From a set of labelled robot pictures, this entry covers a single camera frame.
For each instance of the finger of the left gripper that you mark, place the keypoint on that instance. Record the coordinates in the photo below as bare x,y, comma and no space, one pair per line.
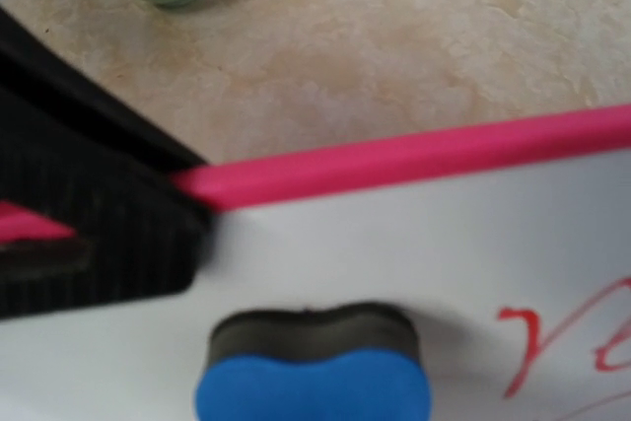
34,73
107,229

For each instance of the blue whiteboard eraser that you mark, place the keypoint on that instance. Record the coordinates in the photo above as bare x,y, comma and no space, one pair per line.
354,362

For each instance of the pink framed whiteboard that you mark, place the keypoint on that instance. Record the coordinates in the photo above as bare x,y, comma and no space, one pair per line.
507,245

